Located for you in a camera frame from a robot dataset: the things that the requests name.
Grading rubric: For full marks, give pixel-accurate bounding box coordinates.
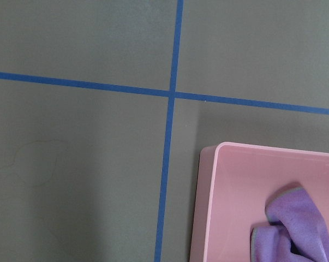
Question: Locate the purple cloth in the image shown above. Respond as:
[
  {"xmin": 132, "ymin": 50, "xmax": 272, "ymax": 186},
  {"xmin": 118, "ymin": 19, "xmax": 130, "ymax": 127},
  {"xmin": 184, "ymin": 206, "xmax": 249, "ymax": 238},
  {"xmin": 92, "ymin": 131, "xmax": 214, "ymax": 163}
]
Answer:
[{"xmin": 250, "ymin": 186, "xmax": 329, "ymax": 261}]

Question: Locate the pink plastic tray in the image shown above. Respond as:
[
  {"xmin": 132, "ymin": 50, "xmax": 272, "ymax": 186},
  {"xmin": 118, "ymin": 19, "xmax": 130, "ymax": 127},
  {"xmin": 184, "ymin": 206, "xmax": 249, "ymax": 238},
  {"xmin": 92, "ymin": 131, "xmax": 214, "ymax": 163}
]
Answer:
[{"xmin": 189, "ymin": 142, "xmax": 329, "ymax": 261}]

